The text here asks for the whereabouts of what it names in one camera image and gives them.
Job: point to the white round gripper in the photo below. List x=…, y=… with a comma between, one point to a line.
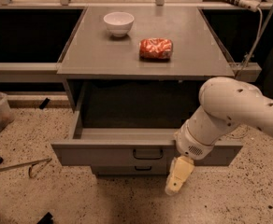
x=191, y=146

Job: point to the grey top drawer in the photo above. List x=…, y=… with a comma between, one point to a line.
x=115, y=146

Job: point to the grey drawer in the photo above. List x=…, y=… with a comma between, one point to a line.
x=129, y=170
x=115, y=146

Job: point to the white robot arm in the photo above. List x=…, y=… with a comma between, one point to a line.
x=225, y=103

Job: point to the grey bottom drawer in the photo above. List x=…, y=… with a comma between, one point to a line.
x=129, y=170

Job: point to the grey drawer cabinet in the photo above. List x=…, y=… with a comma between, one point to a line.
x=113, y=87

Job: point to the crushed red soda can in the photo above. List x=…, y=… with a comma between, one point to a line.
x=156, y=48

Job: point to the black object bottom left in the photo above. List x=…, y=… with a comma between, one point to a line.
x=47, y=219

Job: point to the metal grabber stick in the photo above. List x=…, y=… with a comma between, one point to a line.
x=30, y=164

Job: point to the small black block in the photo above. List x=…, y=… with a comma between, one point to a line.
x=44, y=103

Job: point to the white ceramic bowl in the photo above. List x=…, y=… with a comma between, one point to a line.
x=119, y=23

